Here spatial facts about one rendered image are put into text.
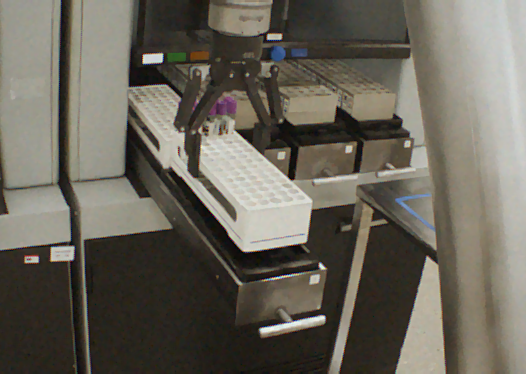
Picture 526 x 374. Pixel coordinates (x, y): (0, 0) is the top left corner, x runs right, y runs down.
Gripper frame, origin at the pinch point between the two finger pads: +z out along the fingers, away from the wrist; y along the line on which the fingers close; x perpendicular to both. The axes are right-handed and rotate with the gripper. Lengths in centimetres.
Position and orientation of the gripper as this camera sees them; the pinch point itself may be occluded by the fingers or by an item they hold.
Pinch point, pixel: (226, 157)
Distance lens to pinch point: 113.3
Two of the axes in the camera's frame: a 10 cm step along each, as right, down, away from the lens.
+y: 9.0, -1.1, 4.3
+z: -0.9, 9.0, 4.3
